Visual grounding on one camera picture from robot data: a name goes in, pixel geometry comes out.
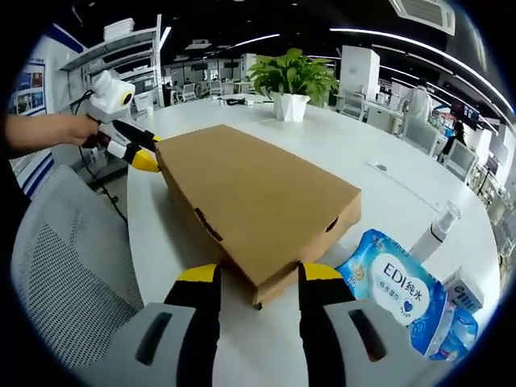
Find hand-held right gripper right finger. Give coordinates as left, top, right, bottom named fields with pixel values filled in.
left=297, top=260, right=444, bottom=387

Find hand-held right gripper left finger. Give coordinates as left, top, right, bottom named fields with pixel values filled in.
left=78, top=262, right=223, bottom=387

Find blue soft wipes pack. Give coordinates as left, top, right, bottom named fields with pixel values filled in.
left=334, top=228, right=449, bottom=356

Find brown cardboard shoe box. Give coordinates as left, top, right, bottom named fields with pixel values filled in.
left=155, top=123, right=363, bottom=310

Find white spray bottle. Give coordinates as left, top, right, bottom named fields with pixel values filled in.
left=408, top=200, right=463, bottom=259

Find white printed carton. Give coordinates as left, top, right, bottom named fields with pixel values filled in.
left=442, top=266, right=485, bottom=312

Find small blue soft pack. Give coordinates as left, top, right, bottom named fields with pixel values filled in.
left=425, top=304, right=480, bottom=363

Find person's left hand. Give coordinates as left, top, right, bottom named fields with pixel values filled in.
left=66, top=114, right=101, bottom=148

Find grey metal shelf rack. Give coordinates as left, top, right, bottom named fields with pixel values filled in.
left=60, top=14, right=164, bottom=118

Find white stacked trays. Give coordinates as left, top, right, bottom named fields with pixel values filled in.
left=102, top=18, right=134, bottom=40

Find white mesh office chair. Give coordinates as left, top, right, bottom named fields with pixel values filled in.
left=10, top=164, right=146, bottom=370

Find short ceiling light strip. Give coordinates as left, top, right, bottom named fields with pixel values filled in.
left=233, top=33, right=281, bottom=48

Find green plant in white pot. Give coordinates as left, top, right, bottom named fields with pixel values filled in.
left=248, top=48, right=340, bottom=123

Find grey mesh office chair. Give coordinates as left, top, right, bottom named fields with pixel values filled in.
left=342, top=90, right=368, bottom=120
left=445, top=139, right=479, bottom=182
left=402, top=116, right=439, bottom=156

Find white square column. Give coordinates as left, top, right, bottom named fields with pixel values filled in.
left=340, top=44, right=381, bottom=102

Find long ceiling light strip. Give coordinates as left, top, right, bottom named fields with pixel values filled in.
left=329, top=27, right=515, bottom=116

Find white ceiling air conditioner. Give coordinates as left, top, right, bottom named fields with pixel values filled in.
left=389, top=0, right=456, bottom=36

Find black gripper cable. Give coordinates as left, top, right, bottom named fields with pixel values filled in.
left=77, top=145, right=129, bottom=225

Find blue white wall poster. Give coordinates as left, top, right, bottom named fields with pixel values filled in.
left=7, top=56, right=56, bottom=198

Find black cable with white adapter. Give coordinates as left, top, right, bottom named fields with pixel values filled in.
left=218, top=96, right=255, bottom=107

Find dark wall screen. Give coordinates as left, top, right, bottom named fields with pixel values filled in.
left=449, top=98, right=481, bottom=130

